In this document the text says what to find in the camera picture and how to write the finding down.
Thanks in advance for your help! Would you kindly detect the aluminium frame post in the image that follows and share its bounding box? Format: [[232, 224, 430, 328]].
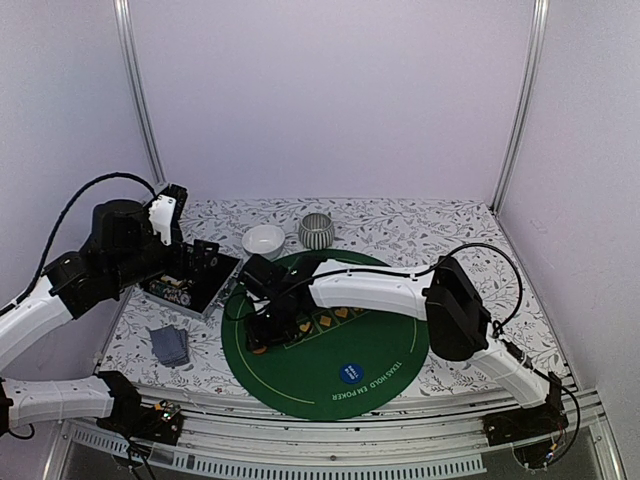
[[113, 0, 166, 185], [490, 0, 550, 216]]

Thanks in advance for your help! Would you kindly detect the aluminium poker chip case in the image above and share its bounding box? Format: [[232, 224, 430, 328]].
[[141, 252, 241, 320]]

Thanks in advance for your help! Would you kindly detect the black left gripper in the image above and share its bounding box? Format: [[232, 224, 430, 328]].
[[110, 227, 219, 291]]

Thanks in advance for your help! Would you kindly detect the grey playing card deck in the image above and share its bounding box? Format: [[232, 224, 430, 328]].
[[149, 325, 190, 367]]

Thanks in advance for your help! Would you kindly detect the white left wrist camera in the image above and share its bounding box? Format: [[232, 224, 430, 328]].
[[148, 195, 177, 246]]

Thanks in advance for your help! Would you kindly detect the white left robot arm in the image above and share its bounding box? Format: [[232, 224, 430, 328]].
[[1, 185, 219, 438]]

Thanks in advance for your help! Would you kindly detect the boxed card deck in case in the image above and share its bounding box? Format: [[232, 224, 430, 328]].
[[160, 275, 189, 289]]

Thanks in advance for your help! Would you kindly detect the left aluminium frame post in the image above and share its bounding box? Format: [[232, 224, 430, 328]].
[[113, 0, 166, 185]]

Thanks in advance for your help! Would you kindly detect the white ceramic bowl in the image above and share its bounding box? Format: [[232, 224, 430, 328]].
[[241, 225, 286, 260]]

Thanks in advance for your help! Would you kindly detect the striped grey ceramic cup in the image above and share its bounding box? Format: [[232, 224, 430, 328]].
[[298, 213, 335, 250]]

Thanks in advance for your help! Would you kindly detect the blue small blind button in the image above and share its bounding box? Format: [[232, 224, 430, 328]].
[[339, 362, 364, 385]]

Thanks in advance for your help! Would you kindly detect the round green poker mat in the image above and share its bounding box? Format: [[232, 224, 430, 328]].
[[222, 250, 429, 421]]

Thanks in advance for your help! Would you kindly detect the floral white tablecloth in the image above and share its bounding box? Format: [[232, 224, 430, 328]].
[[101, 198, 572, 397]]

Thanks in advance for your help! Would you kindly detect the right aluminium frame post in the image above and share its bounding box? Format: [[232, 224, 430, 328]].
[[490, 0, 550, 216]]

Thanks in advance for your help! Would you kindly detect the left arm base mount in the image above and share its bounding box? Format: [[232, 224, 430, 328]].
[[96, 400, 184, 446]]

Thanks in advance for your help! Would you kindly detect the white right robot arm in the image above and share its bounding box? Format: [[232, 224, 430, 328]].
[[239, 253, 566, 436]]

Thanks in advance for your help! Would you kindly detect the poker chip row lower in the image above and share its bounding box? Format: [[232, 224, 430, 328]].
[[148, 280, 192, 307]]

